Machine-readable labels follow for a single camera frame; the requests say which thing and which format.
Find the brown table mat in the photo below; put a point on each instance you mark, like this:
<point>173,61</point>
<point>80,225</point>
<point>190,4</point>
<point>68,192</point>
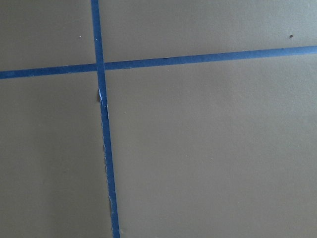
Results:
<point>224,149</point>

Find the right vertical blue tape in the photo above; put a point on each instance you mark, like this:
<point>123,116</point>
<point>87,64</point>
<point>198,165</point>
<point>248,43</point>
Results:
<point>101,73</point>

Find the right horizontal blue tape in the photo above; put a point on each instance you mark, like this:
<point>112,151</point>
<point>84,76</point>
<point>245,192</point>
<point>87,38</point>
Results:
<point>139,63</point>

